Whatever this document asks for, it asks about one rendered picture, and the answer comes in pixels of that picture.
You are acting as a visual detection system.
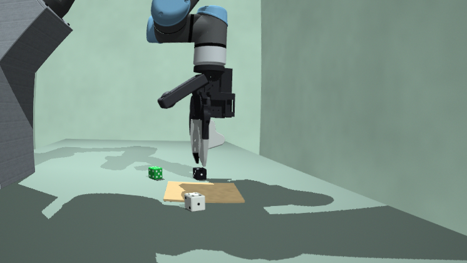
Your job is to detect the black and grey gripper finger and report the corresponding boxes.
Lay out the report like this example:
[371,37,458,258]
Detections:
[189,114,200,163]
[198,101,225,167]

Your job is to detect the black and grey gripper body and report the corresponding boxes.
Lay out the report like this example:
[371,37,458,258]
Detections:
[190,64,235,120]

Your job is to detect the tan flat mat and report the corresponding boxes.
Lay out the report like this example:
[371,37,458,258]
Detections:
[163,182,245,203]

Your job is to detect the black die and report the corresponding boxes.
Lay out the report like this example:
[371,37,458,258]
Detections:
[193,167,207,180]

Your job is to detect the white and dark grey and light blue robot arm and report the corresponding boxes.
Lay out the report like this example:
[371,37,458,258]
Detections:
[43,0,228,109]

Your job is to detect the white die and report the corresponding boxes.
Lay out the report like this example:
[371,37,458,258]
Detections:
[184,192,205,212]

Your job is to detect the green die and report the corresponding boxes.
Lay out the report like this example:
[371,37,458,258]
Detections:
[148,167,163,180]

